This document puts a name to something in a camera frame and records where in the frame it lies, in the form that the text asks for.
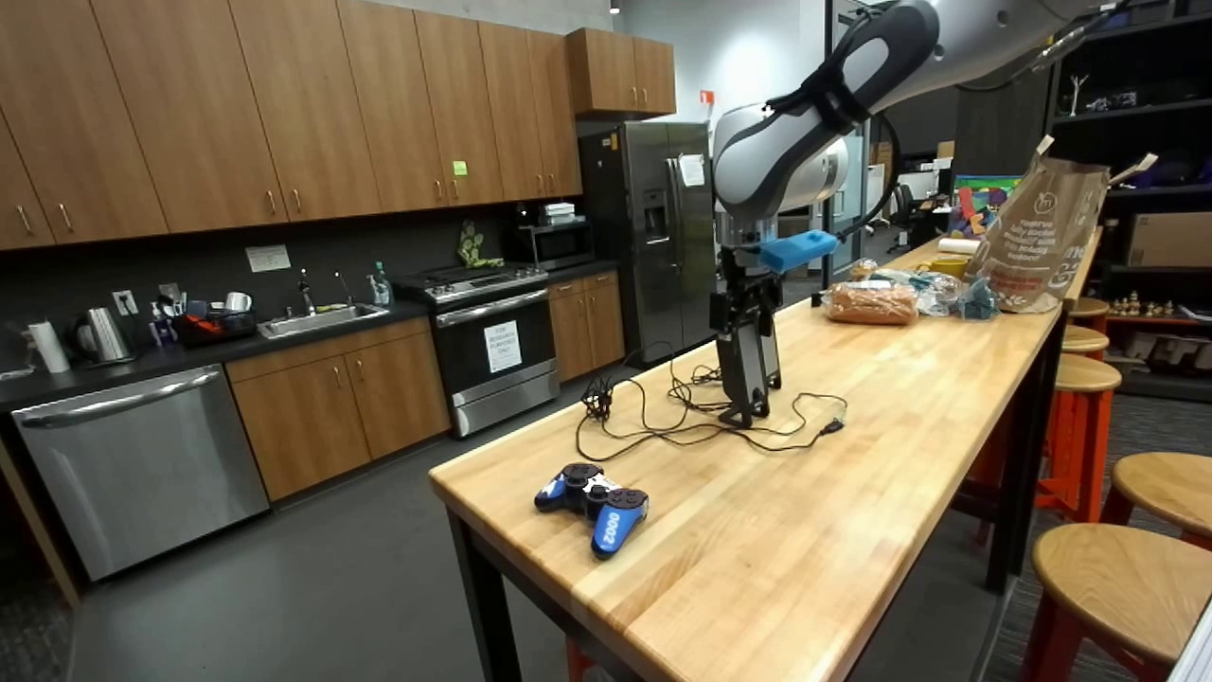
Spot tangled black speaker cables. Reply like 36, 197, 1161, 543
571, 355, 857, 466

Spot kitchen sink with faucet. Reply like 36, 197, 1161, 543
253, 261, 397, 346

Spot stainless steel oven range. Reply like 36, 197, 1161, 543
422, 261, 565, 439

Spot brown wooden wall cabinets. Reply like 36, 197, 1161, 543
0, 0, 587, 253

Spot white paper on oven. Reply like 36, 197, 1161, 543
480, 314, 526, 378

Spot small brown cabinet over refrigerator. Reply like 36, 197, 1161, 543
561, 22, 679, 120

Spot crumpled small plastic bags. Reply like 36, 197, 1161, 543
914, 268, 1004, 321

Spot brown cardboard box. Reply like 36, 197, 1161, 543
1124, 209, 1212, 274

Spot red and black dish rack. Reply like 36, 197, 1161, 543
169, 307, 234, 349

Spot yellow package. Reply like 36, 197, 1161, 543
929, 234, 989, 279

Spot narrow brown base cabinet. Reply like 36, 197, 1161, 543
544, 266, 628, 387

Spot black storage shelf unit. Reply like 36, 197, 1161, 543
1041, 0, 1212, 410

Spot black microwave oven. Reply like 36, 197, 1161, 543
507, 216, 595, 268

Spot stainless steel dishwasher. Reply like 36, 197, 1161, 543
8, 360, 272, 585

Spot bagged hot dog buns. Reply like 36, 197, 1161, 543
821, 276, 925, 330

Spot stainless steel refrigerator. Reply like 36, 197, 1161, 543
575, 118, 722, 370

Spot blue and black game controller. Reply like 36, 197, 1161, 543
530, 459, 652, 561

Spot small green plant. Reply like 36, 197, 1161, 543
454, 221, 507, 274

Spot large clear plastic bag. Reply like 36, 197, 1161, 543
972, 156, 1118, 319

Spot silver electric kettle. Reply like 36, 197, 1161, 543
73, 305, 136, 368

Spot white paper towel roll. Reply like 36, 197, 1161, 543
27, 314, 75, 378

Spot black metal table frame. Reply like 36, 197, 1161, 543
440, 300, 1075, 682

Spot white wall outlet plate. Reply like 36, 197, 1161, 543
241, 238, 294, 276

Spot wide brown base cabinet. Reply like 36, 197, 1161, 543
224, 314, 454, 504

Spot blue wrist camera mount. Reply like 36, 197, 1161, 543
753, 228, 845, 276

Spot colourful green picture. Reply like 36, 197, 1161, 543
951, 171, 1027, 238

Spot round wooden stool orange legs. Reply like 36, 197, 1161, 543
1098, 446, 1212, 551
1018, 518, 1212, 682
1055, 321, 1112, 363
1066, 296, 1118, 335
1032, 353, 1124, 524

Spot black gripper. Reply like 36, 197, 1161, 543
706, 244, 785, 353

